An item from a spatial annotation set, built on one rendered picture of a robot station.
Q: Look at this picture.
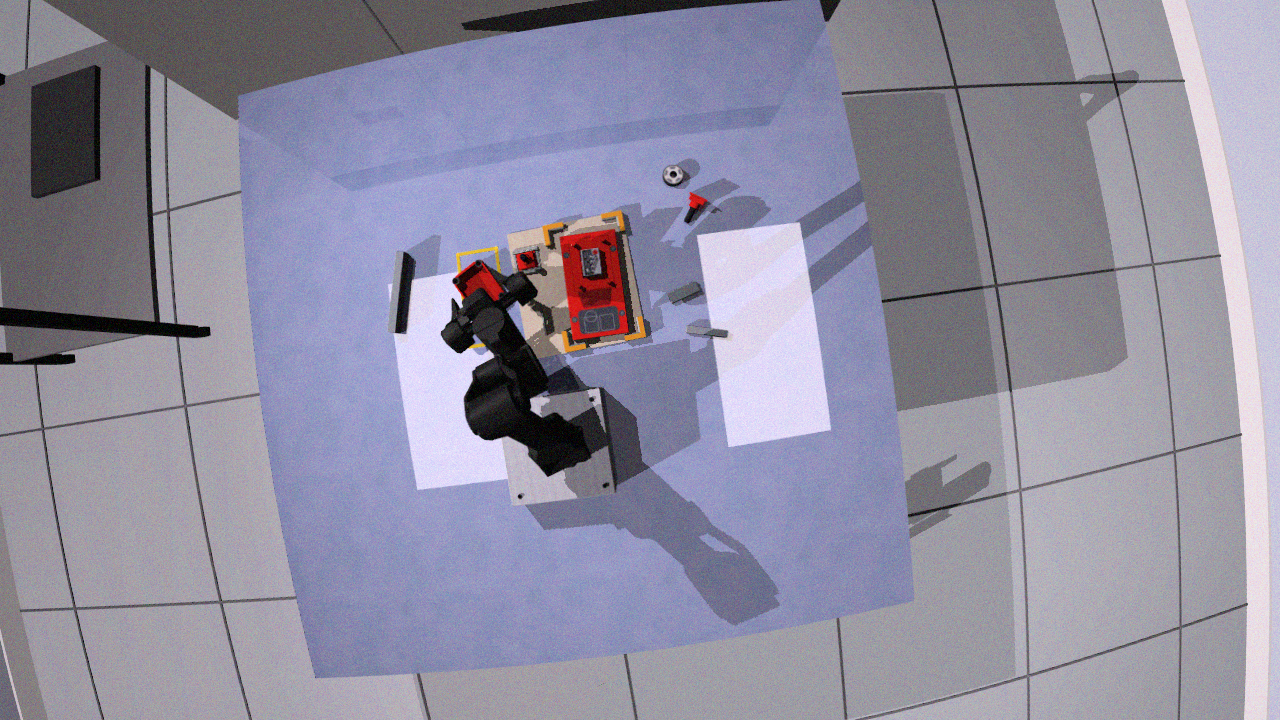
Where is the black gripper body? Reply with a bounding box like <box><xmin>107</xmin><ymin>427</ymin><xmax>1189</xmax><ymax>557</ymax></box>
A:
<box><xmin>442</xmin><ymin>272</ymin><xmax>538</xmax><ymax>354</ymax></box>

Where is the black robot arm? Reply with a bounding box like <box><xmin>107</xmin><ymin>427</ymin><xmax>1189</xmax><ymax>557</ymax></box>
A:
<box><xmin>456</xmin><ymin>288</ymin><xmax>590</xmax><ymax>477</ymax></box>

